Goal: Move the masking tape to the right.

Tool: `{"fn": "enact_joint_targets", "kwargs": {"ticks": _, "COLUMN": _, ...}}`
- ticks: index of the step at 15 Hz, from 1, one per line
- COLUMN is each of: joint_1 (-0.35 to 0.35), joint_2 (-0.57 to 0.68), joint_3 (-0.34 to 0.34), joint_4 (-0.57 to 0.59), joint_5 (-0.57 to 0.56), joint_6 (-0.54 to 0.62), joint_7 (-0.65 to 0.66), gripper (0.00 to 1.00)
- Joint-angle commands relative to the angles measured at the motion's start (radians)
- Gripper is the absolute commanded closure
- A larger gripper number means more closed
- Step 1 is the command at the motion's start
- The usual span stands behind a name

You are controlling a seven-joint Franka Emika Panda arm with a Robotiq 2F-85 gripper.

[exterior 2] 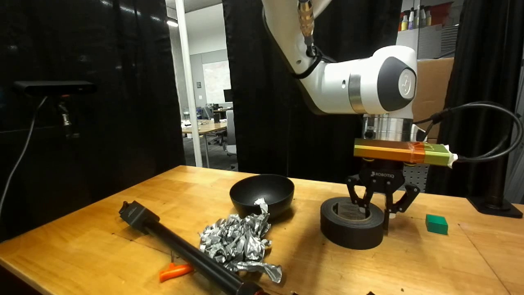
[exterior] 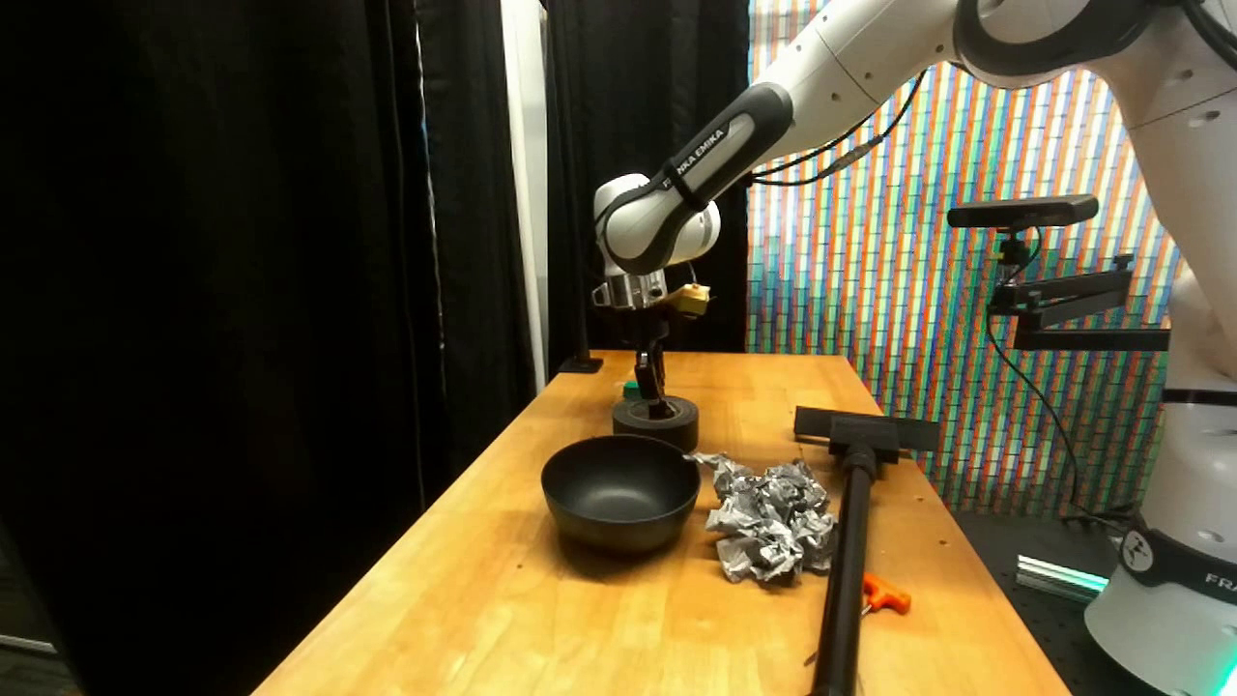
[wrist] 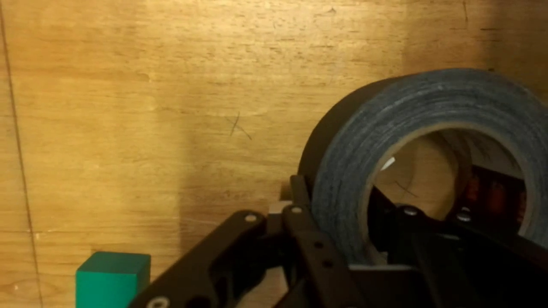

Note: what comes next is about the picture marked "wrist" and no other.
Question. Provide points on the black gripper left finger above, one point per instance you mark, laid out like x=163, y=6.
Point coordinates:
x=246, y=258

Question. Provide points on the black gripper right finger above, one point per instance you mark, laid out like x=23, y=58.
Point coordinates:
x=468, y=263

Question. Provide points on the black masking tape roll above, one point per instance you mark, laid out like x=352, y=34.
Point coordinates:
x=400, y=126

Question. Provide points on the green block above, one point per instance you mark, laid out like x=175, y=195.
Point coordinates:
x=112, y=280

